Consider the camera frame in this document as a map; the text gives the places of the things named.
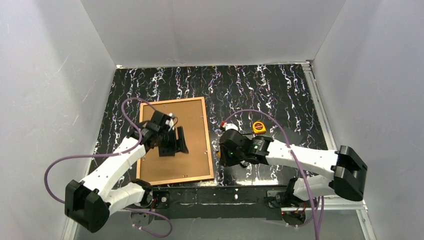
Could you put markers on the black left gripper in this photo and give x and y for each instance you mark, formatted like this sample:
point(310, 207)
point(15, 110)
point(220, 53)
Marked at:
point(174, 144)

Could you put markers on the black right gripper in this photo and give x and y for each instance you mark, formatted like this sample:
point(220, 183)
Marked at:
point(224, 153)

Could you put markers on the wooden picture frame with photo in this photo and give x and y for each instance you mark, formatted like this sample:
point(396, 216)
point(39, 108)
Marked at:
point(187, 155)

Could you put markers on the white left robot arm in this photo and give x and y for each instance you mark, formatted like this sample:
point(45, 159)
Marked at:
point(91, 201)

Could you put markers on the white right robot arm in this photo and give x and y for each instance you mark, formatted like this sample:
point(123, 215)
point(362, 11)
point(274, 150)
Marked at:
point(337, 172)

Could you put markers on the yellow tape measure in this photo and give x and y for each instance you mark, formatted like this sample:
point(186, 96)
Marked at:
point(258, 127)

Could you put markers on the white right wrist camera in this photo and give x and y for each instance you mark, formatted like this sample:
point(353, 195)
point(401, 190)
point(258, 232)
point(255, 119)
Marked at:
point(225, 126)

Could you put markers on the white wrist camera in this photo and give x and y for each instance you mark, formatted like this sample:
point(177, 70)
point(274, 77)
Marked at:
point(171, 122)
point(225, 126)

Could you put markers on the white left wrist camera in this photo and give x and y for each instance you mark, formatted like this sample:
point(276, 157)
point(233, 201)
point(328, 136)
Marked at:
point(171, 122)

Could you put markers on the aluminium side rail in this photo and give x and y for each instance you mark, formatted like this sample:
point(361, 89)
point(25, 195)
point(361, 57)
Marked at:
point(317, 101)

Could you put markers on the aluminium rail base frame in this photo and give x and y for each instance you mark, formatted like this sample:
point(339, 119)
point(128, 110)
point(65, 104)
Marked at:
point(209, 213)

